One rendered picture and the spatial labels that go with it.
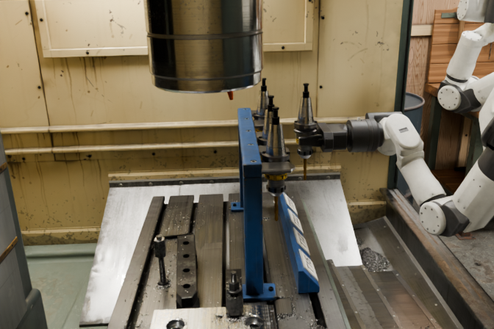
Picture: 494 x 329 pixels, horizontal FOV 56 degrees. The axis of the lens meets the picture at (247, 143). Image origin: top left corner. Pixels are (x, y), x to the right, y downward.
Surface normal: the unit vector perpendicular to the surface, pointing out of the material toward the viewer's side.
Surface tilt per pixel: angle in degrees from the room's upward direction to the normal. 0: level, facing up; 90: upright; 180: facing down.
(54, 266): 0
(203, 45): 90
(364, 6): 91
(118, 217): 25
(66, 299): 0
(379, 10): 90
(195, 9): 90
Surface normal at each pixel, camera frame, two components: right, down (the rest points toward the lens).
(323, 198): 0.00, -0.73
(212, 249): -0.02, -0.95
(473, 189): -0.92, 0.15
